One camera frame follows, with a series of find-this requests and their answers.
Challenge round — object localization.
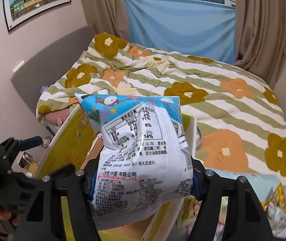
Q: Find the green cardboard box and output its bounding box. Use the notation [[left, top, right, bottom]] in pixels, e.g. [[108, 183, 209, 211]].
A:
[[34, 107, 200, 240]]

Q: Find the right beige curtain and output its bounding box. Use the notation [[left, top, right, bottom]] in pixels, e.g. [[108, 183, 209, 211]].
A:
[[234, 0, 286, 88]]

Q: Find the left beige curtain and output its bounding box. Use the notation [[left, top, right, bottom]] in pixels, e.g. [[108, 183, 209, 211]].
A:
[[81, 0, 131, 41]]

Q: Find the blue white snack bag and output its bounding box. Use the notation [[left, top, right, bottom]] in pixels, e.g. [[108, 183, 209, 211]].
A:
[[76, 93, 193, 230]]

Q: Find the blue window cloth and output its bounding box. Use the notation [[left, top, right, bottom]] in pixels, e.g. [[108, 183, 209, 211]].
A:
[[124, 0, 236, 64]]

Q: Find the pink pillow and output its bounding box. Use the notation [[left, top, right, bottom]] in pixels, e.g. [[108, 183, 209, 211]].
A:
[[44, 108, 70, 127]]

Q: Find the person left hand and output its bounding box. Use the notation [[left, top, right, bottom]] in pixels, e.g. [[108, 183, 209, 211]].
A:
[[0, 208, 21, 234]]

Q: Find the daisy print tablecloth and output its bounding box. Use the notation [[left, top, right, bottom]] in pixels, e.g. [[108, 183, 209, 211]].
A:
[[176, 174, 284, 231]]

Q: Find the grey cord on bed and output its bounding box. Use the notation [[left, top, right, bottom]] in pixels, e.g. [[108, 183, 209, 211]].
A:
[[196, 126, 204, 149]]

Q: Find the striped floral duvet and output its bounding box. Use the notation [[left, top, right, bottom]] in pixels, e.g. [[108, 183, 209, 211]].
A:
[[36, 33, 286, 184]]

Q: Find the beige curtain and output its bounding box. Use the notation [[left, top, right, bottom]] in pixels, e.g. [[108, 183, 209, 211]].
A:
[[234, 0, 286, 88], [81, 0, 131, 41]]

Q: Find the grey headboard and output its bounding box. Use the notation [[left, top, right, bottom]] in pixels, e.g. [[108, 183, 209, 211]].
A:
[[11, 25, 96, 113]]

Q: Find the grey patterned snack bag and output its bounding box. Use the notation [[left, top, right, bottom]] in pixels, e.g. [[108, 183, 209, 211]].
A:
[[267, 203, 286, 239]]

